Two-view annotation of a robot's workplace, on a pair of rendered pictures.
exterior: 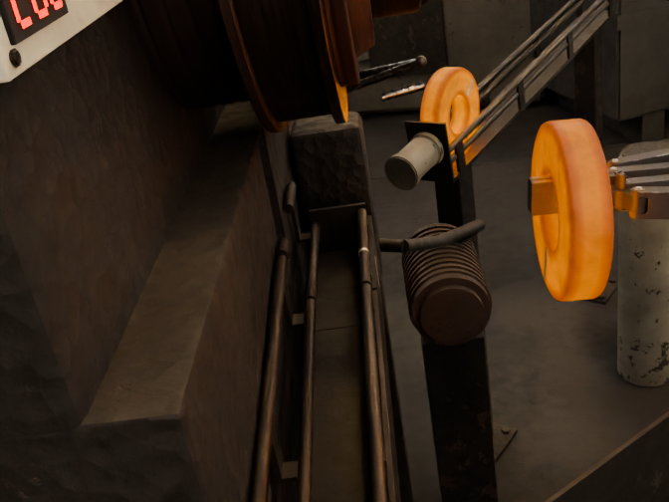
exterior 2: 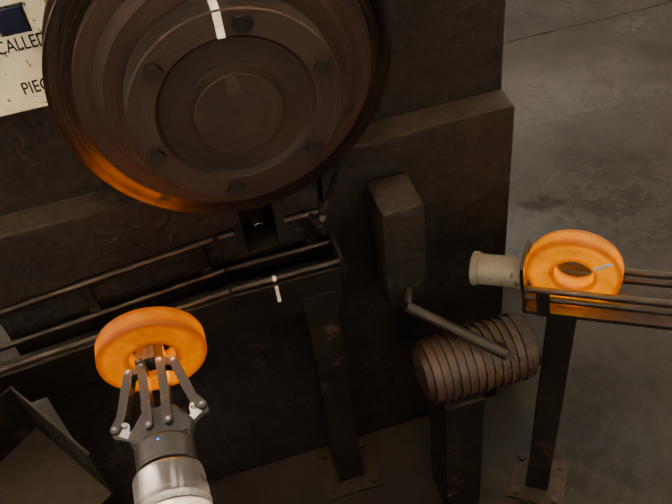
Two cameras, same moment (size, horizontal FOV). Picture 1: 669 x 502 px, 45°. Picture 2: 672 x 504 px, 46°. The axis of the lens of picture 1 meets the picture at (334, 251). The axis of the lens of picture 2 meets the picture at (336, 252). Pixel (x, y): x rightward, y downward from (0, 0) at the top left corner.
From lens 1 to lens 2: 1.32 m
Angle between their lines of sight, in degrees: 62
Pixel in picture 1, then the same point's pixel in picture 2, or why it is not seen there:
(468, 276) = (439, 367)
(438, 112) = (532, 258)
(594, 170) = (102, 340)
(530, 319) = not seen: outside the picture
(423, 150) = (496, 270)
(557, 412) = not seen: outside the picture
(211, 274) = (53, 221)
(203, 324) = (12, 234)
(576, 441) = not seen: outside the picture
